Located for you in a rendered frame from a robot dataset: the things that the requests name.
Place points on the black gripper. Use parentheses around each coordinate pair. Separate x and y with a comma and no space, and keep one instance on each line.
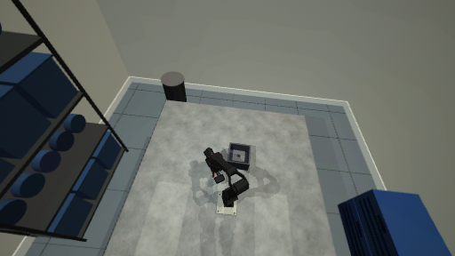
(219,177)

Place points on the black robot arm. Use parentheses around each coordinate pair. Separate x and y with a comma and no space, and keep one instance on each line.
(229,195)

